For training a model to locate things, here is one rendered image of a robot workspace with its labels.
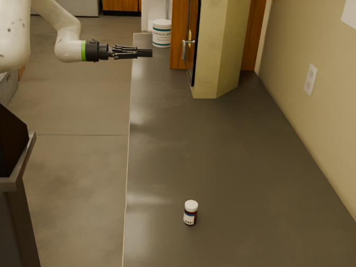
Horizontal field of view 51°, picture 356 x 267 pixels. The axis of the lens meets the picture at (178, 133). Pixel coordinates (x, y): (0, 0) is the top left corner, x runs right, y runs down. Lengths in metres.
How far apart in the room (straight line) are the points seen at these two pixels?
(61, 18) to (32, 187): 1.39
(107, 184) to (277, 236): 1.78
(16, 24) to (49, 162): 1.82
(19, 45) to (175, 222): 0.72
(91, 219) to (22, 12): 1.49
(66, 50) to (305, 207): 1.15
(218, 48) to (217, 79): 0.15
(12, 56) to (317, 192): 1.07
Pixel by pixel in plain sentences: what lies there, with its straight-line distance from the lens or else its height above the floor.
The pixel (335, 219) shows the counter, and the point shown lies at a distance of 1.26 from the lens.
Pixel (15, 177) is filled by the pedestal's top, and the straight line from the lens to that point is 1.33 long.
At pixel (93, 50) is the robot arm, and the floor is 1.16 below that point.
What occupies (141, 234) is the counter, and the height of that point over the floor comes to 0.94.
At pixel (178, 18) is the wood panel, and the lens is 2.04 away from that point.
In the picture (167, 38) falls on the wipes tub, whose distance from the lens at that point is 2.43.
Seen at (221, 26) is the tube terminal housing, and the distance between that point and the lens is 1.69.
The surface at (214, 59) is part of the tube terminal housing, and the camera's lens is 1.73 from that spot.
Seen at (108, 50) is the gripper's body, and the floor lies 1.15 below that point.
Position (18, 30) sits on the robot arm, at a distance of 1.31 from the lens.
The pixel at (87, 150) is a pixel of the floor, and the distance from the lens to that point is 3.09.
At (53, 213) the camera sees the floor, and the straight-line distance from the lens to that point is 2.56.
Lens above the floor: 1.73
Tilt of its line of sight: 32 degrees down
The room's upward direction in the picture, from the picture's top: 4 degrees clockwise
